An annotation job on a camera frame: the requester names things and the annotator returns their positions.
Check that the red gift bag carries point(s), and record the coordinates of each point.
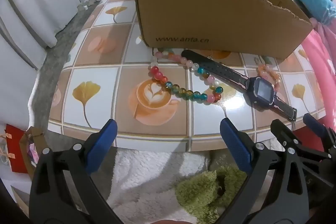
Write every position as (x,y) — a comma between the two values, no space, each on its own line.
(14,148)

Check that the brown paper bag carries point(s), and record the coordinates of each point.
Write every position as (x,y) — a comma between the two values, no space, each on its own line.
(29,140)

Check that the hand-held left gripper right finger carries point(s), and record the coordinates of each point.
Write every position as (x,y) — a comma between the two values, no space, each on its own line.
(237,148)

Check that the brown cardboard box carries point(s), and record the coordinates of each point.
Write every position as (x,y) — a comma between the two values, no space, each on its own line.
(210,19)

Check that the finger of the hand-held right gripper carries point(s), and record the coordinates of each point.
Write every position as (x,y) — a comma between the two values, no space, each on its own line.
(281,132)
(315,127)

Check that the white fluffy garment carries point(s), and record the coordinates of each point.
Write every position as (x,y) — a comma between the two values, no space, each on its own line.
(147,187)

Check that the mauve cloth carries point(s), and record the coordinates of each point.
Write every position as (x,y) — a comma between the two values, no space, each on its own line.
(324,26)

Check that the pink floral blanket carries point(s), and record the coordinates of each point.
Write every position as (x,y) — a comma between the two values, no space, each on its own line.
(320,61)

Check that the green fluffy cloth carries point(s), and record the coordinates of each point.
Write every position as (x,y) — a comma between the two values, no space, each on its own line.
(199,192)

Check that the tile-patterned tablecloth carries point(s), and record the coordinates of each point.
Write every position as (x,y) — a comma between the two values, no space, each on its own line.
(99,77)

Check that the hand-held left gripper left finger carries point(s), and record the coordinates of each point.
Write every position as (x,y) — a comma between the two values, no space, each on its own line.
(103,142)

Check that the black smart watch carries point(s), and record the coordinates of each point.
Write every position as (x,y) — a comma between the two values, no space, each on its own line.
(258,87)

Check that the white curtain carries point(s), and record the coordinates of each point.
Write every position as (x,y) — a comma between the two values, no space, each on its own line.
(34,3)

